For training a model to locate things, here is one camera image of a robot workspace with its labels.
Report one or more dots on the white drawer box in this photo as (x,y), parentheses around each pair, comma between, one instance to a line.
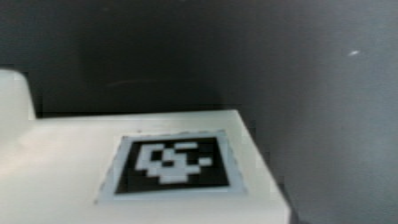
(135,169)

